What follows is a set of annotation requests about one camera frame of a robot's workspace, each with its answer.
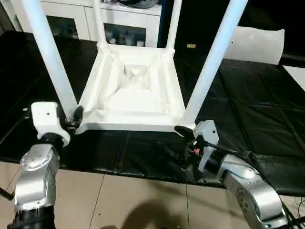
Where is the white plastic table top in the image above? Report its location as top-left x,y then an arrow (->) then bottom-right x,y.
75,44 -> 198,138

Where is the black work mat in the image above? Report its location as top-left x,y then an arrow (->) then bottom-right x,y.
0,30 -> 305,198

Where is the black metal rod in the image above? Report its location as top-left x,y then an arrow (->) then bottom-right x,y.
0,187 -> 14,201

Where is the white cabinet with glass doors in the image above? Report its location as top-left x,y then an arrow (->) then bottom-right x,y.
9,0 -> 163,48

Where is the black cabinet with gold label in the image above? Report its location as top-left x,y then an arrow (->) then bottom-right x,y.
157,0 -> 239,58

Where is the grey curtain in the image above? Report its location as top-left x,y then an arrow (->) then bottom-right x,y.
0,0 -> 17,31

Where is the grey rounded container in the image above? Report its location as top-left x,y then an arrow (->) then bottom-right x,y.
118,0 -> 163,8

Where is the white flat board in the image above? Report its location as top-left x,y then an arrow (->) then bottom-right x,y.
285,64 -> 305,91

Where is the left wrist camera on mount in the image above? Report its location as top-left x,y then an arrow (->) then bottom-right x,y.
30,101 -> 71,147

